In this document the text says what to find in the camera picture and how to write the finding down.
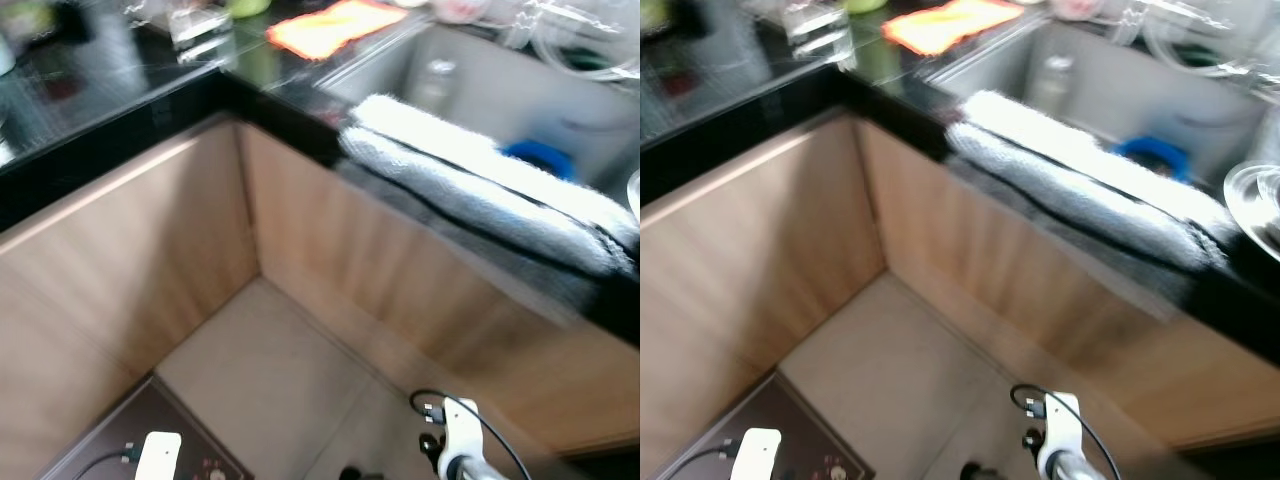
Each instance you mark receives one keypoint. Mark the stainless steel sink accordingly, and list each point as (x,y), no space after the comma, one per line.
(520,90)
(1130,85)

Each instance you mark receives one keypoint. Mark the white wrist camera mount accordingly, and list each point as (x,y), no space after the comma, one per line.
(462,425)
(755,455)
(158,458)
(1062,420)

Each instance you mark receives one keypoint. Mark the brown floor mat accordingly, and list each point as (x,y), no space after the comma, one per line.
(130,410)
(760,405)

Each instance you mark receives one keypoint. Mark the orange cloth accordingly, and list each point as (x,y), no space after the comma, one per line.
(950,27)
(330,30)

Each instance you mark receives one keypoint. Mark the blue plastic bowl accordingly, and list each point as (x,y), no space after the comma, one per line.
(540,155)
(1155,155)

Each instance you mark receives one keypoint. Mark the clear glass jar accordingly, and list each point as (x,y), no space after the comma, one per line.
(818,30)
(200,25)

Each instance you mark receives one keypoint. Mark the wooden cabinet front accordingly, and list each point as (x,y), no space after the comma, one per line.
(400,300)
(1000,300)

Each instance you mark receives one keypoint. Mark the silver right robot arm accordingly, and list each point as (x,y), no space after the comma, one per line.
(1065,468)
(468,470)

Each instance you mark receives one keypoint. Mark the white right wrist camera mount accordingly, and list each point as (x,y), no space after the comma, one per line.
(1062,420)
(462,425)

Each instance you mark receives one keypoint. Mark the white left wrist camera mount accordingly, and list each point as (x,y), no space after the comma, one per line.
(755,455)
(158,458)

